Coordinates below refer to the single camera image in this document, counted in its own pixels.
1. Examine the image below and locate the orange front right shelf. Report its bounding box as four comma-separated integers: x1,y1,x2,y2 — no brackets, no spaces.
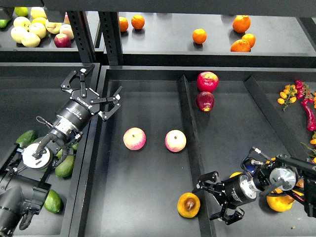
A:
231,39,251,52

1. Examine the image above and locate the yellow cherry tomato bunch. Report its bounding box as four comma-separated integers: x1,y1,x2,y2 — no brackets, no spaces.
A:
277,84,297,111

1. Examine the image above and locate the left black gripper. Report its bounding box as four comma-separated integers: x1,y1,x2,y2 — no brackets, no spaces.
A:
56,64,122,131

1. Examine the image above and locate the pale yellow apple front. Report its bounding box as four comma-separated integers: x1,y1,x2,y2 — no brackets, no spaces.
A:
21,32,40,47

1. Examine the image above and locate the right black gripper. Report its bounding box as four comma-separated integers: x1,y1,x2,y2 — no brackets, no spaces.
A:
192,171,247,225

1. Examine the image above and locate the pale yellow apple upper left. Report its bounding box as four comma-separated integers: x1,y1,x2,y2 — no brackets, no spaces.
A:
13,16,31,30

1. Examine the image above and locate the orange middle shelf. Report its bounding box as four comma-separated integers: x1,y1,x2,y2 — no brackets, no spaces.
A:
192,29,207,44

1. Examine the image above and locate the dark red apple on shelf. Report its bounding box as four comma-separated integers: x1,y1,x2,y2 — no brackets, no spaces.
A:
54,33,72,48

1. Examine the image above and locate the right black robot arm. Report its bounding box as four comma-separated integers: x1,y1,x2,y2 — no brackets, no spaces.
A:
193,147,316,225

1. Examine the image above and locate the bright red apple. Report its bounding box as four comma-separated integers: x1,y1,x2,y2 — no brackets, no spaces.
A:
197,71,219,93

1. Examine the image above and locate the green lime on shelf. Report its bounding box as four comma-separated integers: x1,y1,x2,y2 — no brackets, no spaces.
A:
14,7,29,17

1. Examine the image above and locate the black tray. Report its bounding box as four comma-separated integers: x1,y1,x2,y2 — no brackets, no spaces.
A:
0,63,98,237
83,66,316,237

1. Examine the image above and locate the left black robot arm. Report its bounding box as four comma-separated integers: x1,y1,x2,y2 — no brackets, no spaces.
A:
0,64,121,237

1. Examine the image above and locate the black left tray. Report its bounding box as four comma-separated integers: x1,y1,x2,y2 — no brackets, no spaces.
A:
0,63,98,237

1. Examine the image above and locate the black centre tray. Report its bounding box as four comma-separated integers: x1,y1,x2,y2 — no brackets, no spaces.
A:
83,66,316,237

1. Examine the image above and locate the black shelf upright post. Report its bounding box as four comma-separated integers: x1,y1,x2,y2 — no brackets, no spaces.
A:
98,11,124,66

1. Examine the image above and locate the pale yellow apple centre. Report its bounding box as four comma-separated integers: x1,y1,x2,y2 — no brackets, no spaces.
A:
29,23,47,39

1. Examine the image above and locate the black tray divider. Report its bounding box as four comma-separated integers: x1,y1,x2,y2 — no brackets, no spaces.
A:
177,75,216,237
244,76,310,161

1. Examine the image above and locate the pink apple right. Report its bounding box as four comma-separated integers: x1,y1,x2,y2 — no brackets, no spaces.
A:
165,130,187,153

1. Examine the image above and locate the red cherry tomato bunch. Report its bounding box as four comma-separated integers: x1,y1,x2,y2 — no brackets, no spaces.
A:
295,80,313,99

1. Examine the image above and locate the pink apple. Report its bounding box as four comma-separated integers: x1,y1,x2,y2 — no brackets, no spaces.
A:
123,127,146,151
165,130,187,153

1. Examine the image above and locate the pale pink peach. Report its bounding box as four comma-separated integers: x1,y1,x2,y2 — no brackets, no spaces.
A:
59,24,74,40

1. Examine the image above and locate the red chili pepper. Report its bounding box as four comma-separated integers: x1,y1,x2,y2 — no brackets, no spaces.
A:
301,99,316,131

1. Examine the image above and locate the orange far left shelf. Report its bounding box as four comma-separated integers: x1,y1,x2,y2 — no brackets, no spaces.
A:
119,16,129,32

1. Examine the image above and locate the yellow pear lower pile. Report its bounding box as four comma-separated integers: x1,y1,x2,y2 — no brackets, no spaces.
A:
266,196,294,212

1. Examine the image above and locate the yellow pear with brown stem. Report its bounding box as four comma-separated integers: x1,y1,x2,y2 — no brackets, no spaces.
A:
177,193,200,218

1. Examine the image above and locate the pink apple left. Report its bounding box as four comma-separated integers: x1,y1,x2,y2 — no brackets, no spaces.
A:
123,127,146,151

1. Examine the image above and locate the pale yellow apple right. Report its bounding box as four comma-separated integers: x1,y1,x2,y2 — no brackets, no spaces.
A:
45,19,62,35

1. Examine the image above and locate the pale yellow apple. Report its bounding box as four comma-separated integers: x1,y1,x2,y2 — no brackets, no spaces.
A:
45,19,62,35
29,23,47,39
10,26,28,43
13,16,31,30
21,32,40,47

